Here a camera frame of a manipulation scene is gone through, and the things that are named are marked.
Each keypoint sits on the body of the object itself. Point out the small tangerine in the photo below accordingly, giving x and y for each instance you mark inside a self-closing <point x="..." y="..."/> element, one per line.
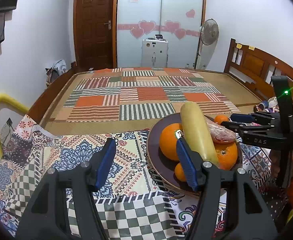
<point x="219" y="119"/>
<point x="179" y="173"/>

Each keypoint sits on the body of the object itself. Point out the white appliance box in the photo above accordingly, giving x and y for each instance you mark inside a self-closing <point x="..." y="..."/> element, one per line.
<point x="155" y="52"/>

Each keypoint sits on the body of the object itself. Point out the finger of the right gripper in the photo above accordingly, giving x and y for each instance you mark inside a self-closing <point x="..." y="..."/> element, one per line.
<point x="248" y="133"/>
<point x="261" y="118"/>

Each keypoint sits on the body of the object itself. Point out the large orange without sticker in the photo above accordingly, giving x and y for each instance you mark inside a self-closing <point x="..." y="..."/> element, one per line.
<point x="227" y="155"/>

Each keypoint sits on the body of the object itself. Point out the pink pomelo segment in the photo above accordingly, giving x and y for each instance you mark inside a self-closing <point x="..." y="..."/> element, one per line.
<point x="220" y="134"/>

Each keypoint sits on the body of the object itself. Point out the large orange with sticker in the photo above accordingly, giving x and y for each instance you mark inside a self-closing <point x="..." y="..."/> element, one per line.
<point x="168" y="139"/>

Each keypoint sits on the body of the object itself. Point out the clothes pile by door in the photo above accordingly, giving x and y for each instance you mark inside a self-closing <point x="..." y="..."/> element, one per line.
<point x="56" y="70"/>

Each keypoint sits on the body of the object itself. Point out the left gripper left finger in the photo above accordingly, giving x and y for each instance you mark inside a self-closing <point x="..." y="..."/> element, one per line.
<point x="46" y="214"/>

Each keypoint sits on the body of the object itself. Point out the patchwork patterned cloth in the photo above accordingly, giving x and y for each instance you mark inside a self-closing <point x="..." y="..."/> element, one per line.
<point x="138" y="200"/>

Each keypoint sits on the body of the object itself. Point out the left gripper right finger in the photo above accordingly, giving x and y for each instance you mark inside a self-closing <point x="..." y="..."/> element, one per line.
<point x="247" y="215"/>

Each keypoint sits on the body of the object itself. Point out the purple round plate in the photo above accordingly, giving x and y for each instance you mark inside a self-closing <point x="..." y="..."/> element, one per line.
<point x="162" y="165"/>

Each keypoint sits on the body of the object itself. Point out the white standing fan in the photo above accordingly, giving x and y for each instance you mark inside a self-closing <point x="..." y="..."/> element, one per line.
<point x="209" y="34"/>

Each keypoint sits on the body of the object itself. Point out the small tangerine front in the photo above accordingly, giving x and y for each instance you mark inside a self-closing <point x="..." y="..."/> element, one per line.
<point x="179" y="173"/>

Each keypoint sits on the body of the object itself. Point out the brown wooden door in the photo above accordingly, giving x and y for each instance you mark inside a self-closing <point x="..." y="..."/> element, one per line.
<point x="94" y="34"/>

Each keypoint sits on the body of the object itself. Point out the striped patchwork bed mat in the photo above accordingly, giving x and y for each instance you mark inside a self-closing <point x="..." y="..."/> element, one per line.
<point x="126" y="94"/>

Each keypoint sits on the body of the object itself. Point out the person right hand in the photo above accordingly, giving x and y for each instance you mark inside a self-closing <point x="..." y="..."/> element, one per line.
<point x="275" y="166"/>

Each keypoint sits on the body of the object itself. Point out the sliding wardrobe with hearts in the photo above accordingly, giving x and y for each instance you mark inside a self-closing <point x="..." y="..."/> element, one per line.
<point x="179" y="22"/>

